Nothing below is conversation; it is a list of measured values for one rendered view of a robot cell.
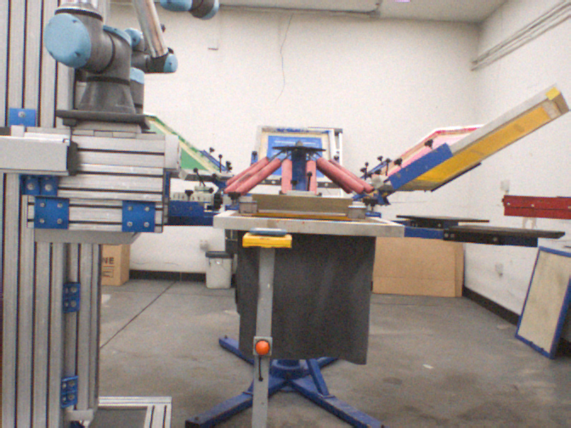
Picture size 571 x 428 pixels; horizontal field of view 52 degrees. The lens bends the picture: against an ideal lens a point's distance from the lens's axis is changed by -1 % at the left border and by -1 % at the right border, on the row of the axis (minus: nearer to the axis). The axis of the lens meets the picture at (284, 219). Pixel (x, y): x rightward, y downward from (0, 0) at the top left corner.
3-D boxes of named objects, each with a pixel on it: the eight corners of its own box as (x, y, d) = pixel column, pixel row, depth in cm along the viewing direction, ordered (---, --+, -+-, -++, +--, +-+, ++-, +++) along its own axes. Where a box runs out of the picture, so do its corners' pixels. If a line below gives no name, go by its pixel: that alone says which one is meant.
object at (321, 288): (370, 367, 191) (377, 235, 189) (230, 360, 191) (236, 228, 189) (368, 363, 194) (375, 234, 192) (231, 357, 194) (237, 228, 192)
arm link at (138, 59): (144, 76, 232) (145, 48, 232) (119, 76, 235) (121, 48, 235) (154, 80, 240) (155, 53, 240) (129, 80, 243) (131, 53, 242)
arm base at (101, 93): (73, 111, 153) (74, 73, 152) (83, 117, 168) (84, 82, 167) (132, 115, 155) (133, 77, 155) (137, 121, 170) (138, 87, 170)
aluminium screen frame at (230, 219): (404, 238, 180) (404, 225, 180) (212, 228, 180) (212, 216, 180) (366, 222, 259) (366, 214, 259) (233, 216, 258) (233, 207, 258)
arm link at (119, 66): (138, 84, 165) (140, 35, 164) (111, 75, 152) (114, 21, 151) (102, 84, 168) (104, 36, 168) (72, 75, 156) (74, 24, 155)
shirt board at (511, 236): (564, 248, 277) (565, 231, 277) (556, 254, 242) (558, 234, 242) (312, 227, 343) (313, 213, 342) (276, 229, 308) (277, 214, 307)
